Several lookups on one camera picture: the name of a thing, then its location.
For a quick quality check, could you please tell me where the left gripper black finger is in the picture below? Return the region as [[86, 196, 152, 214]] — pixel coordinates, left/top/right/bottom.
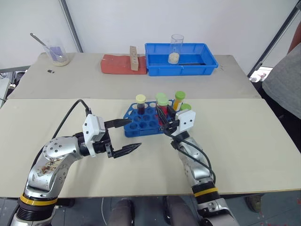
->
[[111, 142, 143, 159], [104, 119, 133, 130]]

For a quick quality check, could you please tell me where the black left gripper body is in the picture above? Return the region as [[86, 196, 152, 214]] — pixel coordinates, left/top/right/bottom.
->
[[93, 129, 116, 159]]

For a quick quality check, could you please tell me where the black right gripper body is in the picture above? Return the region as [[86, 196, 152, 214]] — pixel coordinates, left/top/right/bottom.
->
[[162, 117, 182, 136]]

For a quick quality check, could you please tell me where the green-capped red liquid tube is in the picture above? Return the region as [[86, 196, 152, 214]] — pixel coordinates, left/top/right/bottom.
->
[[157, 97, 169, 119]]

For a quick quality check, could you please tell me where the blue test tube rack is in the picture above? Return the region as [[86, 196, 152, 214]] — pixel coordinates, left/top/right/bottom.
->
[[123, 100, 176, 138]]

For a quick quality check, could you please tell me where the green-capped orange liquid tube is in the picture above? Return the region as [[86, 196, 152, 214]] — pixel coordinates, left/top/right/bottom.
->
[[173, 90, 186, 111]]

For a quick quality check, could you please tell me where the yellow-capped dark red tube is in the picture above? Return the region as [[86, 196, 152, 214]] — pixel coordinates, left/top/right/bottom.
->
[[135, 94, 147, 115]]

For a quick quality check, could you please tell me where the blue plastic bin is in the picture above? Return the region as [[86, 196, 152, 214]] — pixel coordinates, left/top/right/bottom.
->
[[144, 42, 219, 77]]

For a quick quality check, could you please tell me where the clear beaker with grains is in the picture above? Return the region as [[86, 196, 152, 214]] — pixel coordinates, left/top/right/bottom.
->
[[167, 34, 184, 65]]

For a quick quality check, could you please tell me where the red rectangular pad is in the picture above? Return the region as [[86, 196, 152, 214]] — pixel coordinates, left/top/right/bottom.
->
[[100, 54, 148, 75]]

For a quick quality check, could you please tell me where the wooden block with holes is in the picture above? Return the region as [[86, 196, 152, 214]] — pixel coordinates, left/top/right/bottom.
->
[[129, 45, 139, 71]]

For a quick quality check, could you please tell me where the wide glass beaker with grains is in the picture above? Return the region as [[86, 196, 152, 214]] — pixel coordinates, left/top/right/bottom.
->
[[42, 39, 71, 67]]

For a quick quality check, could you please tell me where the red and white small object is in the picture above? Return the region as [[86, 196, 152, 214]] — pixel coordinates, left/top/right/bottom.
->
[[249, 72, 268, 82]]

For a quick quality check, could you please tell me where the grey diagonal pole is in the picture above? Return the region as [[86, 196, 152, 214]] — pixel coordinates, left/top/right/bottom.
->
[[246, 7, 301, 77], [58, 0, 84, 53]]

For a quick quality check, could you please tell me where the brown shoe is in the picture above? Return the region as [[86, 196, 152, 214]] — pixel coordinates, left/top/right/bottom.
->
[[246, 194, 263, 213]]

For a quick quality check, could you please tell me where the cluttered grey side bench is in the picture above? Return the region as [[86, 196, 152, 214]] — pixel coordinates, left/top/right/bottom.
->
[[0, 65, 31, 101]]

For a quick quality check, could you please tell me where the person in grey shirt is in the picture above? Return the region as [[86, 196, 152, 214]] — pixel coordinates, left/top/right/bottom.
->
[[261, 43, 301, 125]]

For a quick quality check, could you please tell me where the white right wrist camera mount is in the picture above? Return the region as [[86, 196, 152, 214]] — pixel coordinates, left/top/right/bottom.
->
[[175, 108, 197, 137]]

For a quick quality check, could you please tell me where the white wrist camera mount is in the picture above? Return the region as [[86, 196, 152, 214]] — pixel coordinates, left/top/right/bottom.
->
[[175, 108, 197, 137], [82, 114, 105, 158]]

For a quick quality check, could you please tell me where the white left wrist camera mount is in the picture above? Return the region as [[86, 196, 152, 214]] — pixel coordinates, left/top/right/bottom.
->
[[82, 114, 105, 158]]

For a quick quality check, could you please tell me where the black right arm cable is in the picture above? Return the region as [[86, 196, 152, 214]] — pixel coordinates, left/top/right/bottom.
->
[[163, 130, 217, 186]]

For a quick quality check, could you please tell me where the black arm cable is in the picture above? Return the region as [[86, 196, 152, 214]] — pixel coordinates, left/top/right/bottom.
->
[[163, 130, 217, 186], [30, 99, 92, 171]]

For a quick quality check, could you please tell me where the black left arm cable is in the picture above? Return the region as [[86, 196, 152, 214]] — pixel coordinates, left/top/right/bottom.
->
[[30, 99, 92, 171]]

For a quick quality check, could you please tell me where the thin white cable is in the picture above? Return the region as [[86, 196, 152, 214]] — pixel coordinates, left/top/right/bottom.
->
[[101, 197, 111, 226]]

